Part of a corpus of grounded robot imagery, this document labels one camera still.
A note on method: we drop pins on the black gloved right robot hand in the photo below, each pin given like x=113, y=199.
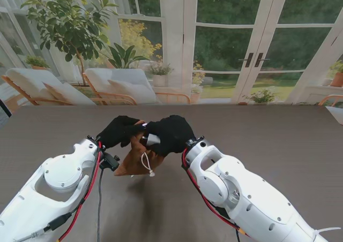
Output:
x=171, y=135

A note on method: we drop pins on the white zip tie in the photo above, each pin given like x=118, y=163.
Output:
x=327, y=230

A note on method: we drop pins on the white charger head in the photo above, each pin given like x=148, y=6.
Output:
x=152, y=139

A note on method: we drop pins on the printed garden window backdrop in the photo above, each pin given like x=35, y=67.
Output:
x=227, y=38

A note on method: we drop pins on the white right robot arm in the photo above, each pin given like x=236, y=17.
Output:
x=254, y=199

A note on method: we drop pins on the white sheet corner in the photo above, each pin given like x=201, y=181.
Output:
x=336, y=114

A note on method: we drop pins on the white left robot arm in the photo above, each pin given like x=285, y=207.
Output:
x=45, y=193

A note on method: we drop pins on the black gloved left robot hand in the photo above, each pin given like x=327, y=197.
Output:
x=118, y=132

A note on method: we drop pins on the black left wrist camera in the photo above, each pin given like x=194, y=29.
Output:
x=110, y=163

